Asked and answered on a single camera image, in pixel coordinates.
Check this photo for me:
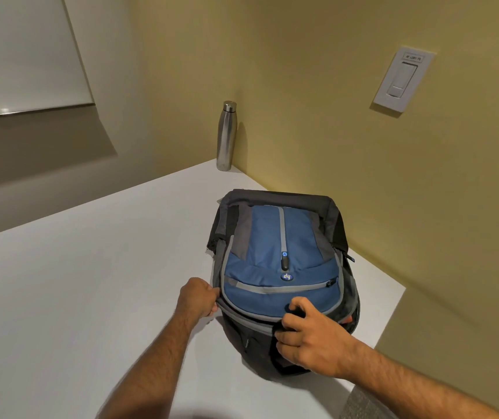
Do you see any person's left hand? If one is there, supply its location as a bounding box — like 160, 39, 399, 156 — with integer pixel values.
176, 277, 221, 319

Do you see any person's right hand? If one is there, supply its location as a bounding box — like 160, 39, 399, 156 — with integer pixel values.
275, 297, 361, 381

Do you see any blue and grey backpack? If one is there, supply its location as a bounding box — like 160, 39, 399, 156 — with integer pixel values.
207, 189, 360, 381

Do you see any person's left forearm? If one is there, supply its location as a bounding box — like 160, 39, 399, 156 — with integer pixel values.
97, 306, 203, 419

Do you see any person's right forearm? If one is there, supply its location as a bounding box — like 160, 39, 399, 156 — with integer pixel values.
345, 337, 499, 419

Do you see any stainless steel water bottle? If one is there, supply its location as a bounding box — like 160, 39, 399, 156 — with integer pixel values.
216, 100, 237, 172

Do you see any white wall light switch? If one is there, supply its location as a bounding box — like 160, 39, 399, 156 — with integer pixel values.
373, 46, 436, 113

